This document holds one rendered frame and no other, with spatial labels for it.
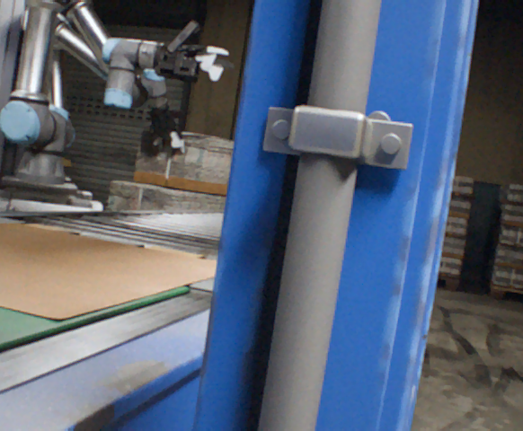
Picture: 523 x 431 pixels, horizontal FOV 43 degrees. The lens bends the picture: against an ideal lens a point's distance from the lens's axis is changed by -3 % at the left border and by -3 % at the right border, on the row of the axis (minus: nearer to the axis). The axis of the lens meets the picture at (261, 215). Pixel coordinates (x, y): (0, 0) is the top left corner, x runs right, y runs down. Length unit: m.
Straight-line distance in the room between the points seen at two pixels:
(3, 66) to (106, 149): 8.52
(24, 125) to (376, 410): 1.77
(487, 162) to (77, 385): 9.19
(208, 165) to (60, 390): 2.40
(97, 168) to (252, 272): 10.58
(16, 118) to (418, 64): 1.78
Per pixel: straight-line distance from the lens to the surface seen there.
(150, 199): 2.68
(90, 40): 2.10
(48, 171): 2.10
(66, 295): 0.59
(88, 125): 10.96
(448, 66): 0.25
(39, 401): 0.37
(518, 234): 7.82
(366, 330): 0.25
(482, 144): 9.51
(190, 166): 2.76
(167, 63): 1.90
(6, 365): 0.41
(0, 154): 2.29
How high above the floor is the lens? 0.92
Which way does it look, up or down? 3 degrees down
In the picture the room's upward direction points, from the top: 8 degrees clockwise
